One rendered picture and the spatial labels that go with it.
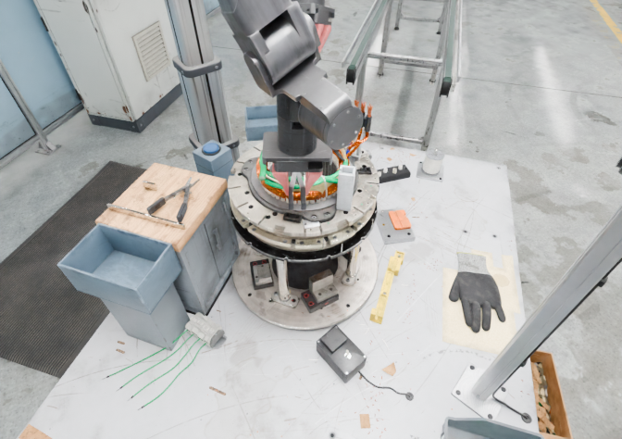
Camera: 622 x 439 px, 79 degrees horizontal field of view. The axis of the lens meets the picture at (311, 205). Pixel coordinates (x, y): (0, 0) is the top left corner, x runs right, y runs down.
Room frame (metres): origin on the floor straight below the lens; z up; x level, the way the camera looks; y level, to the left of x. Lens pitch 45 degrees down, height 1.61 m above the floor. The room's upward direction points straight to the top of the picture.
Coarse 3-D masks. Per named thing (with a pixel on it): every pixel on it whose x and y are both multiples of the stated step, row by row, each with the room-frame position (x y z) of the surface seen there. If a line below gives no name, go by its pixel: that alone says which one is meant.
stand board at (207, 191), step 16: (144, 176) 0.65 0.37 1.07; (160, 176) 0.65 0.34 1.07; (176, 176) 0.65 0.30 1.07; (192, 176) 0.65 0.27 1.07; (208, 176) 0.65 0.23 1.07; (128, 192) 0.59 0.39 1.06; (144, 192) 0.59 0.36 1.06; (160, 192) 0.59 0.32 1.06; (192, 192) 0.59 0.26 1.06; (208, 192) 0.59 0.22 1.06; (144, 208) 0.54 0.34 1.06; (160, 208) 0.54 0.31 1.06; (176, 208) 0.54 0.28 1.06; (192, 208) 0.54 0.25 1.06; (208, 208) 0.56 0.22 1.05; (96, 224) 0.51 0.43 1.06; (112, 224) 0.50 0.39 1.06; (128, 224) 0.50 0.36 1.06; (144, 224) 0.50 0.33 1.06; (160, 224) 0.50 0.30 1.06; (192, 224) 0.50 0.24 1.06; (160, 240) 0.46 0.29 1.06; (176, 240) 0.46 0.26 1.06
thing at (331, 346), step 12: (324, 336) 0.38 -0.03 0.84; (336, 336) 0.38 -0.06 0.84; (324, 348) 0.36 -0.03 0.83; (336, 348) 0.35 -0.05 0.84; (348, 348) 0.36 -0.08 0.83; (336, 360) 0.33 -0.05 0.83; (348, 360) 0.33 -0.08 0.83; (360, 360) 0.33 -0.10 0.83; (336, 372) 0.32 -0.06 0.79; (348, 372) 0.31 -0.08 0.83
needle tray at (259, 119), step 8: (248, 112) 0.95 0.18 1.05; (256, 112) 0.95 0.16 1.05; (264, 112) 0.95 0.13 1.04; (272, 112) 0.96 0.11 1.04; (248, 120) 0.94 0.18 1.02; (256, 120) 0.94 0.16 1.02; (264, 120) 0.94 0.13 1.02; (272, 120) 0.94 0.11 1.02; (248, 128) 0.85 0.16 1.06; (256, 128) 0.85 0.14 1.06; (264, 128) 0.85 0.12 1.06; (272, 128) 0.85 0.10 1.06; (248, 136) 0.84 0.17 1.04; (256, 136) 0.85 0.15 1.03
